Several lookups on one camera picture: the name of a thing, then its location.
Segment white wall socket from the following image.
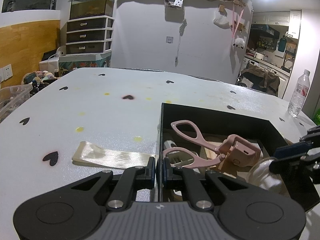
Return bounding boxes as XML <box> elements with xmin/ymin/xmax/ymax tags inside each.
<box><xmin>0</xmin><ymin>64</ymin><xmax>13</xmax><ymax>82</ymax></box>

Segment white plush sheep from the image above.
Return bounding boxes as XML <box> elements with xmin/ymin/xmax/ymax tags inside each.
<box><xmin>232</xmin><ymin>37</ymin><xmax>246</xmax><ymax>49</ymax></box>

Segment glass fish tank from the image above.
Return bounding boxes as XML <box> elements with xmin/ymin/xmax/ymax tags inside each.
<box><xmin>69</xmin><ymin>0</ymin><xmax>116</xmax><ymax>20</ymax></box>

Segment white kitchen wall cabinets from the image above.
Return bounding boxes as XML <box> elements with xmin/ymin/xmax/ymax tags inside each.
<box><xmin>252</xmin><ymin>10</ymin><xmax>302</xmax><ymax>40</ymax></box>

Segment clear plastic bin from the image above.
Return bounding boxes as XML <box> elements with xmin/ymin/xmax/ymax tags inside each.
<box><xmin>0</xmin><ymin>84</ymin><xmax>33</xmax><ymax>123</ymax></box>

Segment white appliance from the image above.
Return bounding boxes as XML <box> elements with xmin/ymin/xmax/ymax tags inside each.
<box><xmin>39</xmin><ymin>46</ymin><xmax>67</xmax><ymax>67</ymax></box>

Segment round glass jar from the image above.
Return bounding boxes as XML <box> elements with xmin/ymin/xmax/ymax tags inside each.
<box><xmin>245</xmin><ymin>156</ymin><xmax>290</xmax><ymax>197</ymax></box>

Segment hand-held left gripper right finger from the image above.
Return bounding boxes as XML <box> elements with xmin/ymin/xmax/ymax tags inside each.
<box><xmin>162</xmin><ymin>157</ymin><xmax>260</xmax><ymax>210</ymax></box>

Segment pink lanyard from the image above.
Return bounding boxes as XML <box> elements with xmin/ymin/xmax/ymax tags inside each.
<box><xmin>231</xmin><ymin>4</ymin><xmax>244</xmax><ymax>39</ymax></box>

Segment white drawer unit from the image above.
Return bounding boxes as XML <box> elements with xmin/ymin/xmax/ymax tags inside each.
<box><xmin>65</xmin><ymin>16</ymin><xmax>115</xmax><ymax>55</ymax></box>

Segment black box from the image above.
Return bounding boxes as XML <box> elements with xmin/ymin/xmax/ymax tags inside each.
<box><xmin>157</xmin><ymin>102</ymin><xmax>318</xmax><ymax>212</ymax></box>

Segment pile of plush toys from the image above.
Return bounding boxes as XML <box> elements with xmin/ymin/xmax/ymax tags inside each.
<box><xmin>21</xmin><ymin>70</ymin><xmax>60</xmax><ymax>86</ymax></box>

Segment clear plastic water bottle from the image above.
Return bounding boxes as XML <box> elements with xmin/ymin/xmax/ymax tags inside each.
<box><xmin>287</xmin><ymin>69</ymin><xmax>311</xmax><ymax>117</ymax></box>

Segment white hanging pouch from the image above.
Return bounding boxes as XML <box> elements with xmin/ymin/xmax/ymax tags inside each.
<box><xmin>213</xmin><ymin>14</ymin><xmax>230</xmax><ymax>28</ymax></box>

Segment white kitchen counter unit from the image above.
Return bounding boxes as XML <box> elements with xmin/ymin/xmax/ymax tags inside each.
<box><xmin>244</xmin><ymin>54</ymin><xmax>292</xmax><ymax>98</ymax></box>

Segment white charger plug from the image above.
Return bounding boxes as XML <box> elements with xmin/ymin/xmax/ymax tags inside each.
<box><xmin>163</xmin><ymin>139</ymin><xmax>200</xmax><ymax>167</ymax></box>

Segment hanging white cord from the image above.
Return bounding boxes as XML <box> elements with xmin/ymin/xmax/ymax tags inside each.
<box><xmin>174</xmin><ymin>19</ymin><xmax>188</xmax><ymax>67</ymax></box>

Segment rack of bottles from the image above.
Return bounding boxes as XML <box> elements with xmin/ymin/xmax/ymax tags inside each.
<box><xmin>257</xmin><ymin>37</ymin><xmax>276</xmax><ymax>51</ymax></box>

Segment pink eyelash curler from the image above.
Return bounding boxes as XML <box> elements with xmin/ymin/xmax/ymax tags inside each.
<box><xmin>162</xmin><ymin>120</ymin><xmax>262</xmax><ymax>169</ymax></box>

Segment chair with brown jacket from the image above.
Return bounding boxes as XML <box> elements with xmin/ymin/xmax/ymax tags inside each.
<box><xmin>236</xmin><ymin>64</ymin><xmax>280</xmax><ymax>97</ymax></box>

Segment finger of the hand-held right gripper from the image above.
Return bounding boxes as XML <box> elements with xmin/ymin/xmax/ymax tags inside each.
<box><xmin>274</xmin><ymin>126</ymin><xmax>320</xmax><ymax>158</ymax></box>
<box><xmin>269</xmin><ymin>155</ymin><xmax>307</xmax><ymax>174</ymax></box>

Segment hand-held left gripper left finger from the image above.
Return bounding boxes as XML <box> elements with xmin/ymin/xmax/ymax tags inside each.
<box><xmin>65</xmin><ymin>156</ymin><xmax>156</xmax><ymax>210</ymax></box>

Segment beige satin ribbon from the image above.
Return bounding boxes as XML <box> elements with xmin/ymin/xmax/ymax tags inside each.
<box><xmin>72</xmin><ymin>141</ymin><xmax>157</xmax><ymax>170</ymax></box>

